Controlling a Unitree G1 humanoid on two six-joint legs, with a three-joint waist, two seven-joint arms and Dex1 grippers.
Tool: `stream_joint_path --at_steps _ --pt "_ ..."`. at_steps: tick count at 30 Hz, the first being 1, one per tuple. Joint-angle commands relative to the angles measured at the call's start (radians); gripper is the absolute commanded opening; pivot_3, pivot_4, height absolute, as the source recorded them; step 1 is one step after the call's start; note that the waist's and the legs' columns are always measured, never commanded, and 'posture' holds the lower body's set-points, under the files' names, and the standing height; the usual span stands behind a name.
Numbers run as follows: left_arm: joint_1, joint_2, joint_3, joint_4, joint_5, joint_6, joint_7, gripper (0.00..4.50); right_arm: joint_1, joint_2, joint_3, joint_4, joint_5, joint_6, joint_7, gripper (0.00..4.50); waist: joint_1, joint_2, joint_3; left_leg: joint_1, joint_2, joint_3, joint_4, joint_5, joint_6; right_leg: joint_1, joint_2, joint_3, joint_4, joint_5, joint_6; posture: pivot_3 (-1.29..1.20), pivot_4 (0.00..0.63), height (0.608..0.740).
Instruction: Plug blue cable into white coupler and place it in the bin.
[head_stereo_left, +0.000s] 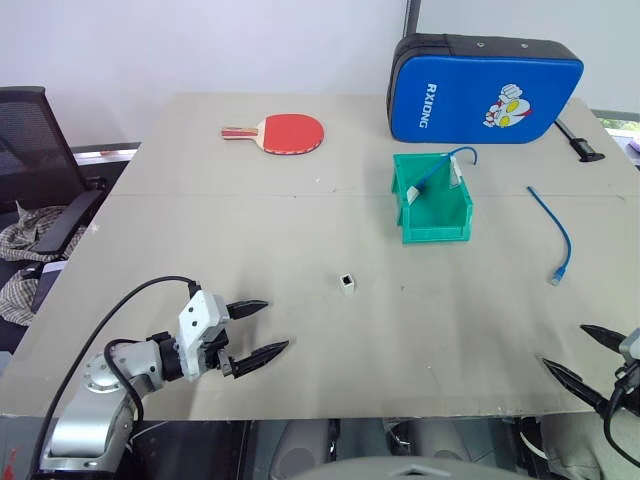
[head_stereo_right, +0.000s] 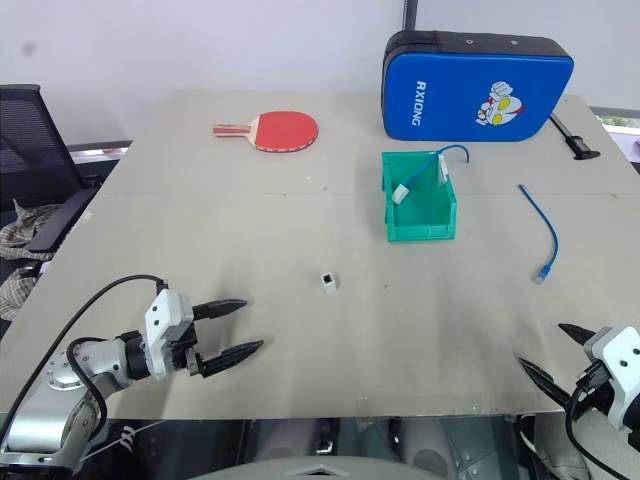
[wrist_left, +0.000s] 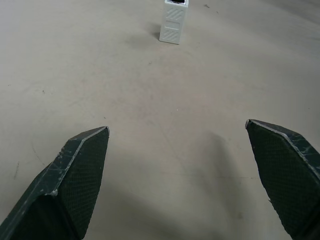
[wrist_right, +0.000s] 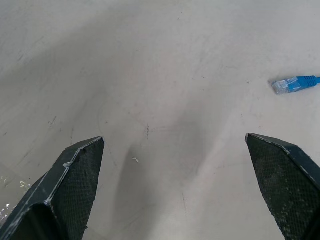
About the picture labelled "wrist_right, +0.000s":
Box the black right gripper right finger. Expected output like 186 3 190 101
244 133 320 240

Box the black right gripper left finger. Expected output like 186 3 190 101
0 136 105 240

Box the blue Ethernet cable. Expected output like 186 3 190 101
271 75 320 96

